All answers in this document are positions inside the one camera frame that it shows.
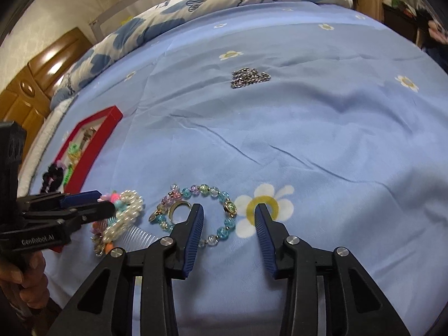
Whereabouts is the left hand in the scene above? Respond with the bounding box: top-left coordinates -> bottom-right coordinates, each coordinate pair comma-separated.
1,251 -> 49,309

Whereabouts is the light blue floral bedsheet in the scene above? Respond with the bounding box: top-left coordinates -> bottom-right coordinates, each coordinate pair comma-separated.
30,2 -> 447,335

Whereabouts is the yellow hair claw clip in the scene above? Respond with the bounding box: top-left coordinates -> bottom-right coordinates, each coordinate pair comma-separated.
67,152 -> 81,166

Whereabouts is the wristwatch with olive strap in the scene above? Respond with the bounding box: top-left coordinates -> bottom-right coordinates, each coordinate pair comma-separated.
80,127 -> 96,150

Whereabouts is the blue heart pattern quilt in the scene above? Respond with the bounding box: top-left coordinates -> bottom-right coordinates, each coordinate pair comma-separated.
49,0 -> 353,110

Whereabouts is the green braided cow bracelet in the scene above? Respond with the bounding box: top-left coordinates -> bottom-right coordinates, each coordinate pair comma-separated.
62,164 -> 75,191

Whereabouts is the wooden headboard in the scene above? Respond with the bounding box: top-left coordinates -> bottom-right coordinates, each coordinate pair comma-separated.
1,27 -> 92,153

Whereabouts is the black scrunchie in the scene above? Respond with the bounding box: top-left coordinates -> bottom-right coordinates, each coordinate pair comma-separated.
39,162 -> 65,194

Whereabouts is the pearl bracelet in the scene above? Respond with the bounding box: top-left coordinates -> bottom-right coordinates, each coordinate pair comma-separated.
101,189 -> 145,243

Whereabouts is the clear comb with hearts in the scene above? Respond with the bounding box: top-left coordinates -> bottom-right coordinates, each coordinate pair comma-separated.
107,225 -> 158,253

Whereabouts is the red shallow box lid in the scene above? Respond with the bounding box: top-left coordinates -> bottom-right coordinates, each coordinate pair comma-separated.
55,106 -> 123,193

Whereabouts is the silver rhinestone brooch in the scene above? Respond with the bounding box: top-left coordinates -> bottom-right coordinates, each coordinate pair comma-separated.
90,228 -> 106,257

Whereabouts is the silver chain pile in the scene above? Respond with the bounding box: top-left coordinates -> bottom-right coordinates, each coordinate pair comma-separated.
229,67 -> 272,90

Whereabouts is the blue glass bead bracelet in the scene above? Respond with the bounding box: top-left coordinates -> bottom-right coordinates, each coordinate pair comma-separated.
148,183 -> 239,248

